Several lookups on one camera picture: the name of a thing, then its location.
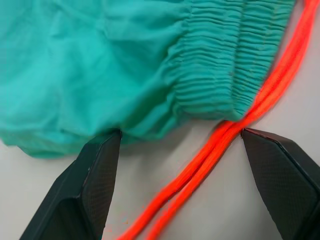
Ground teal green shorts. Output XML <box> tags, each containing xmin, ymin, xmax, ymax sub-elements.
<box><xmin>0</xmin><ymin>0</ymin><xmax>304</xmax><ymax>160</ymax></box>

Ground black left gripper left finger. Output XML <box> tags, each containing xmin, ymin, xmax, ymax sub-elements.
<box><xmin>19</xmin><ymin>128</ymin><xmax>123</xmax><ymax>240</ymax></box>

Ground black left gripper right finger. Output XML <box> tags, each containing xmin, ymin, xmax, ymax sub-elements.
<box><xmin>241</xmin><ymin>127</ymin><xmax>320</xmax><ymax>240</ymax></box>

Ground orange drawstring cord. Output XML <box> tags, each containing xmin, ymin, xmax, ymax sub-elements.
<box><xmin>115</xmin><ymin>0</ymin><xmax>320</xmax><ymax>240</ymax></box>

